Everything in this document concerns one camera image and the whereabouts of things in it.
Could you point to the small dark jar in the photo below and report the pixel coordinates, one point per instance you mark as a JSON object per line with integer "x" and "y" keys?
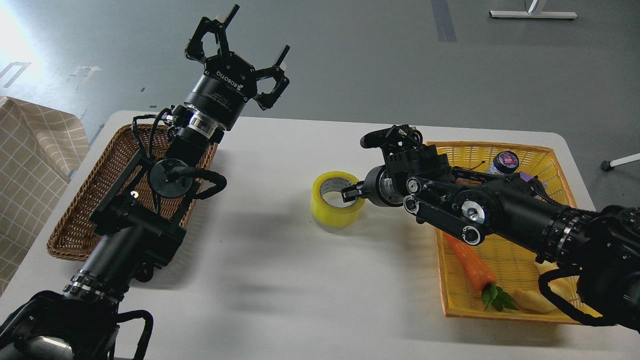
{"x": 504, "y": 163}

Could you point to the yellow tape roll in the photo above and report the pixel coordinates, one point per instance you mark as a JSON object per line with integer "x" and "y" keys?
{"x": 328, "y": 213}

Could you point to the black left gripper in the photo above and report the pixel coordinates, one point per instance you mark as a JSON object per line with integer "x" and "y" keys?
{"x": 222, "y": 92}

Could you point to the purple foam block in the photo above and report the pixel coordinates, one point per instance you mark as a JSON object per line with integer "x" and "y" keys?
{"x": 526, "y": 177}

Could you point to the yellow plastic basket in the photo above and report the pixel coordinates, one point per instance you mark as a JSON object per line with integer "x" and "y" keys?
{"x": 514, "y": 266}

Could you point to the beige checkered cloth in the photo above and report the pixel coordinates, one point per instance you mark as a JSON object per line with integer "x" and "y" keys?
{"x": 39, "y": 149}

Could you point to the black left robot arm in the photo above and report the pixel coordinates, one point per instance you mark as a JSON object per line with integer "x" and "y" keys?
{"x": 139, "y": 218}

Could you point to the orange toy carrot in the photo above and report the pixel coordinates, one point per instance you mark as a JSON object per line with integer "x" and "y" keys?
{"x": 481, "y": 277}

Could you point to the white caster leg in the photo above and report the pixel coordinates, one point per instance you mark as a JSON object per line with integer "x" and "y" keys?
{"x": 608, "y": 166}

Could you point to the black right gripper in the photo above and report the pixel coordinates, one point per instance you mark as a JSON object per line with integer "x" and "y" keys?
{"x": 378, "y": 187}

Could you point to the white stand base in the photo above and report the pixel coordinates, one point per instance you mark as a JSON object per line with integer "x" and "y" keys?
{"x": 535, "y": 10}

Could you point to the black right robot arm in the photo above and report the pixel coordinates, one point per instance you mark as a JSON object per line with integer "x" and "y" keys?
{"x": 597, "y": 282}

